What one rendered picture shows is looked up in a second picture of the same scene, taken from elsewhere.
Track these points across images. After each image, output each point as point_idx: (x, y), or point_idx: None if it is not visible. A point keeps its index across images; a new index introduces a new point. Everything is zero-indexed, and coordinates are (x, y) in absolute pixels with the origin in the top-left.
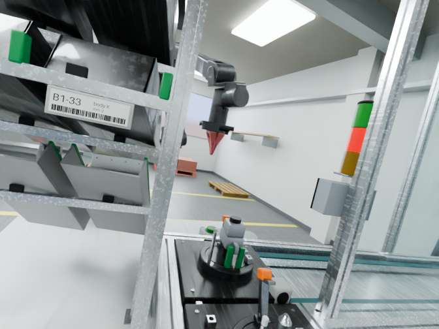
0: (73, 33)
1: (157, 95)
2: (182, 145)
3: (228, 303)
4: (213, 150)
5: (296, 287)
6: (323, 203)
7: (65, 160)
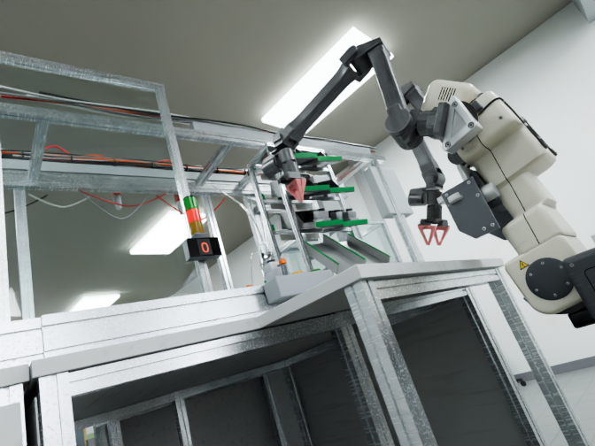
0: (316, 196)
1: (287, 217)
2: (399, 133)
3: None
4: (297, 199)
5: None
6: None
7: (322, 242)
